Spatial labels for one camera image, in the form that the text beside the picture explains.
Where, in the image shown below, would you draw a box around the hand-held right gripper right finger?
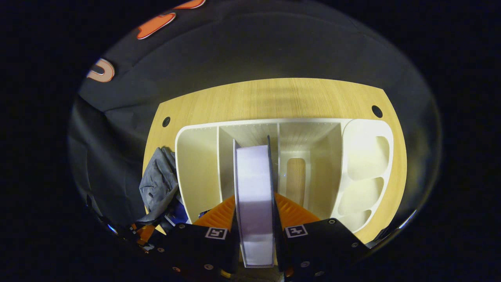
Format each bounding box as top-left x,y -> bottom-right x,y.
274,191 -> 369,278

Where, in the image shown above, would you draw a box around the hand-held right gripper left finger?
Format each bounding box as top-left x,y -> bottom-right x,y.
156,194 -> 240,275

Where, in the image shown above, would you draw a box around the dark grey schoolbag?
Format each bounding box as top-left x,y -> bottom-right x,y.
139,147 -> 189,232

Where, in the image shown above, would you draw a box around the white book with portrait cover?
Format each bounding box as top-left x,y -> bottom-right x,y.
234,135 -> 276,268

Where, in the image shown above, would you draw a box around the white plastic bookshelf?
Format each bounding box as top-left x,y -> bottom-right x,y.
175,118 -> 394,235

